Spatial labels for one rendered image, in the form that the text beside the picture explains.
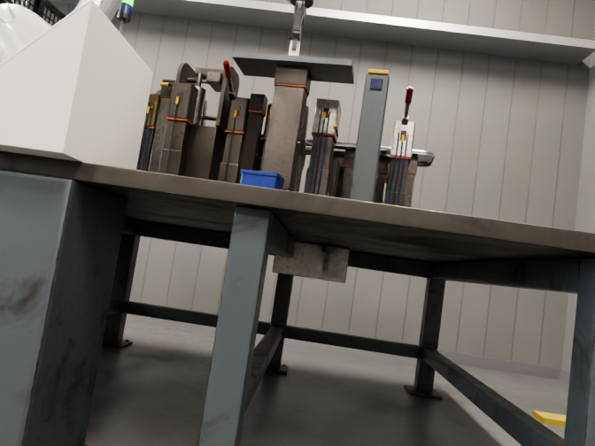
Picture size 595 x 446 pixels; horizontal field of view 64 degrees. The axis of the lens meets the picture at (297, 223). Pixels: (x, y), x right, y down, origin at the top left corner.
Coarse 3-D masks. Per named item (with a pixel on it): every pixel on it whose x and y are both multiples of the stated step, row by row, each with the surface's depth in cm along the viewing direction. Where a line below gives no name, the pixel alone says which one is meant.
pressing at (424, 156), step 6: (306, 144) 178; (336, 144) 169; (342, 144) 169; (348, 144) 168; (354, 144) 168; (306, 150) 188; (336, 150) 180; (342, 150) 180; (384, 150) 171; (414, 150) 164; (420, 150) 164; (426, 150) 164; (336, 156) 187; (342, 156) 186; (420, 156) 171; (426, 156) 170; (432, 156) 165; (420, 162) 180; (426, 162) 178
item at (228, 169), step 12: (240, 108) 160; (228, 120) 160; (240, 120) 160; (228, 132) 160; (240, 132) 159; (228, 144) 160; (240, 144) 160; (228, 156) 158; (240, 156) 161; (228, 168) 159; (240, 168) 161; (228, 180) 159
